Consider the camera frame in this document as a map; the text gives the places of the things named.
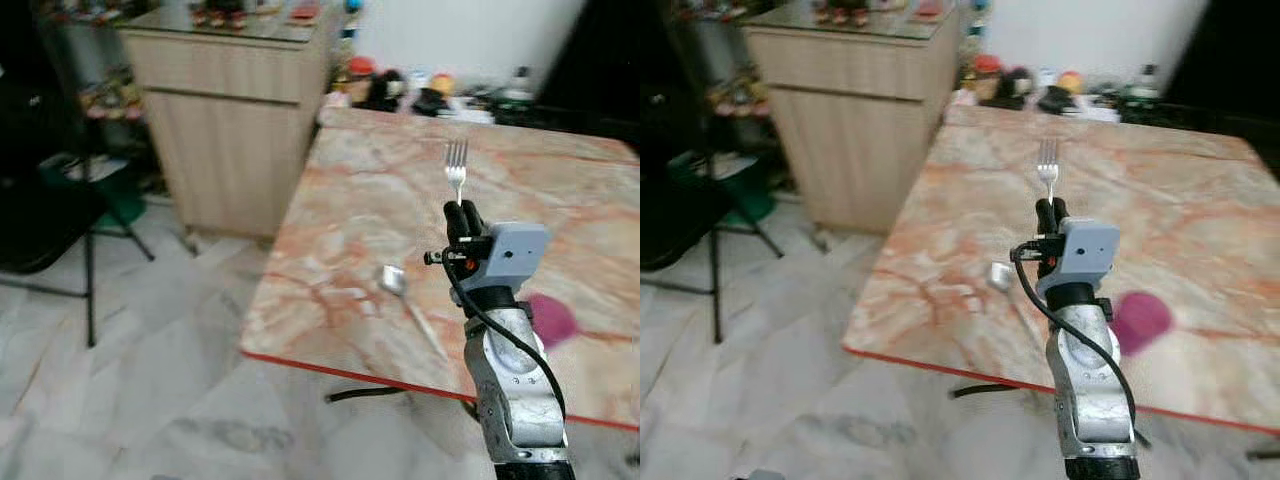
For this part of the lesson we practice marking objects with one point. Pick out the silver metal fork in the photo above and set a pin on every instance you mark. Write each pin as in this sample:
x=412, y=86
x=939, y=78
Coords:
x=456, y=172
x=1048, y=170

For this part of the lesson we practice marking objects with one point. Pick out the silver metal spoon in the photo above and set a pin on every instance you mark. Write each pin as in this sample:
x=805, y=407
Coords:
x=392, y=280
x=1000, y=276

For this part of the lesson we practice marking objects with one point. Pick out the purple plastic cup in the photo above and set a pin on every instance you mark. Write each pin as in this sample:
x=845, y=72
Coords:
x=555, y=320
x=1142, y=322

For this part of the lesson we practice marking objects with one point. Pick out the yellow-topped black container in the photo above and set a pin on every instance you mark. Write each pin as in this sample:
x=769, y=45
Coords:
x=1064, y=90
x=437, y=92

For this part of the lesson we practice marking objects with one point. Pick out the black round container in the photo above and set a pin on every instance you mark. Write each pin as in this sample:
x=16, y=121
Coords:
x=386, y=92
x=1014, y=90

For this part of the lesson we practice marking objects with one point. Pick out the dark green bottle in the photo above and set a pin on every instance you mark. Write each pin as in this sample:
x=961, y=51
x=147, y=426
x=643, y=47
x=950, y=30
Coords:
x=518, y=88
x=1143, y=84

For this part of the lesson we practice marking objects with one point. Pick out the black table base foot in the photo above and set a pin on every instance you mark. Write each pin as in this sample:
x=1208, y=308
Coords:
x=985, y=389
x=360, y=394

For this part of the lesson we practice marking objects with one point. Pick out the red-lidded jar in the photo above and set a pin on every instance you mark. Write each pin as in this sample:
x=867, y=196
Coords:
x=986, y=76
x=359, y=78

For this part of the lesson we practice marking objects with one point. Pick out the light wooden cabinet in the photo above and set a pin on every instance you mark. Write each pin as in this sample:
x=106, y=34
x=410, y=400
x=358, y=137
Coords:
x=850, y=130
x=225, y=130

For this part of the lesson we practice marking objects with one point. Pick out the black folding chair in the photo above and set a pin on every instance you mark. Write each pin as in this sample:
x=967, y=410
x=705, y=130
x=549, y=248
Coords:
x=690, y=215
x=45, y=215

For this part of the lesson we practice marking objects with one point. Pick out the flat red item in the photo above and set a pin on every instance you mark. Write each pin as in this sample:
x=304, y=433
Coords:
x=928, y=11
x=304, y=13

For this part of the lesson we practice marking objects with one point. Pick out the red figurines on cabinet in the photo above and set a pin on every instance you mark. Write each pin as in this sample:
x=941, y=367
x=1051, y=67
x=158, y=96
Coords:
x=842, y=12
x=220, y=14

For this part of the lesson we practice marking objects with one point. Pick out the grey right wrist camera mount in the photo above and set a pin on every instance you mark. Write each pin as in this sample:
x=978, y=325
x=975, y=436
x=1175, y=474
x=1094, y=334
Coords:
x=1088, y=252
x=518, y=255

